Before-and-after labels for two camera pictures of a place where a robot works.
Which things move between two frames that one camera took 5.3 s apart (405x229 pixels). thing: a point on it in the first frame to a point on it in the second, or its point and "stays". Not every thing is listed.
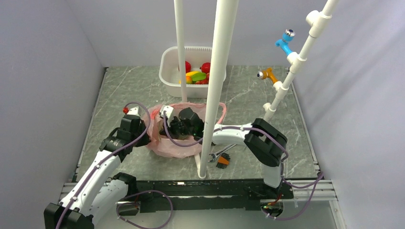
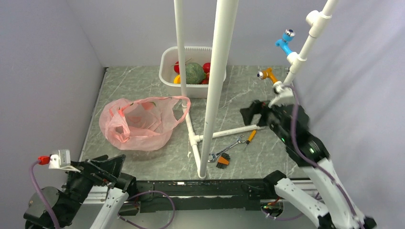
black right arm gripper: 170,129 to 257,107
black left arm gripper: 146,140 to 100,169
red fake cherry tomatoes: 205,81 stays
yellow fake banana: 192,73 to 177,79
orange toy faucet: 263,75 stays
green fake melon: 183,137 to 194,73
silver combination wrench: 218,153 stays
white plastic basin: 170,83 stays
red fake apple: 188,67 to 176,67
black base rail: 208,194 stays
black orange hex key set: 223,161 stays
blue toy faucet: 288,36 stays
